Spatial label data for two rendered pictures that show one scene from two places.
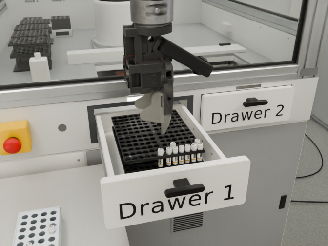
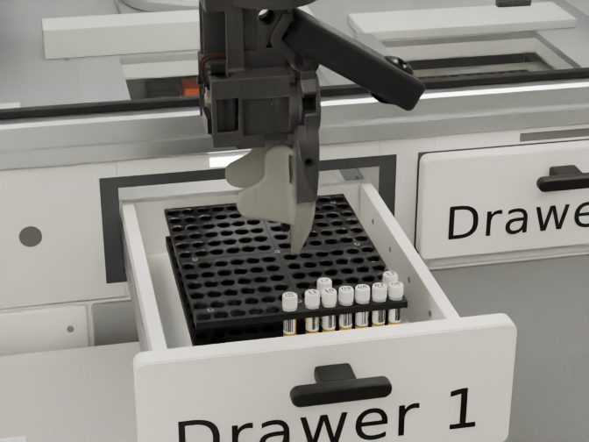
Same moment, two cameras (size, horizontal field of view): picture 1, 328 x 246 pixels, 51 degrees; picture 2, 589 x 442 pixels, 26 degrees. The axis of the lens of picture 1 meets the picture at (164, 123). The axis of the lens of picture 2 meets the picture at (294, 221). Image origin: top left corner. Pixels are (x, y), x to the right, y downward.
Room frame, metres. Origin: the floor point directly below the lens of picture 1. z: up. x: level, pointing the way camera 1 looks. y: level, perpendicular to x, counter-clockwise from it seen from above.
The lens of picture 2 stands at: (-0.29, -0.05, 1.41)
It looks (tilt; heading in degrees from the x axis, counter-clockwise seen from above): 25 degrees down; 3
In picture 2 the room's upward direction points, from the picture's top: straight up
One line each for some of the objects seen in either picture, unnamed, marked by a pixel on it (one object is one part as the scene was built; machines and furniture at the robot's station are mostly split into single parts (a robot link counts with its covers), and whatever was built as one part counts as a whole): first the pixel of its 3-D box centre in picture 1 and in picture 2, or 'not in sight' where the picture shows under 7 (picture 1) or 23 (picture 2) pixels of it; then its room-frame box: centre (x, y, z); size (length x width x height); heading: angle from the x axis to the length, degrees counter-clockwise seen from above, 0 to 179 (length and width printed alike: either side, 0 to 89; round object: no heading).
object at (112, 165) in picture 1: (153, 143); (275, 283); (0.73, 0.03, 0.86); 0.40 x 0.26 x 0.06; 15
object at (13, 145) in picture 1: (12, 144); not in sight; (0.70, 0.36, 0.88); 0.04 x 0.03 x 0.04; 105
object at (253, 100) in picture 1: (253, 101); (568, 176); (0.89, -0.25, 0.91); 0.07 x 0.04 x 0.01; 105
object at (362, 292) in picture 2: (187, 154); (362, 311); (0.64, -0.05, 0.89); 0.01 x 0.01 x 0.05
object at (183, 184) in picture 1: (182, 186); (337, 382); (0.50, -0.03, 0.91); 0.07 x 0.04 x 0.01; 105
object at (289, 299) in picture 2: (160, 158); (289, 319); (0.62, 0.01, 0.89); 0.01 x 0.01 x 0.05
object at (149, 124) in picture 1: (153, 143); (277, 283); (0.72, 0.02, 0.87); 0.22 x 0.18 x 0.06; 15
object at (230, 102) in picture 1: (247, 108); (555, 195); (0.92, -0.25, 0.87); 0.29 x 0.02 x 0.11; 105
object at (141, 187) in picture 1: (177, 191); (328, 399); (0.53, -0.03, 0.87); 0.29 x 0.02 x 0.11; 105
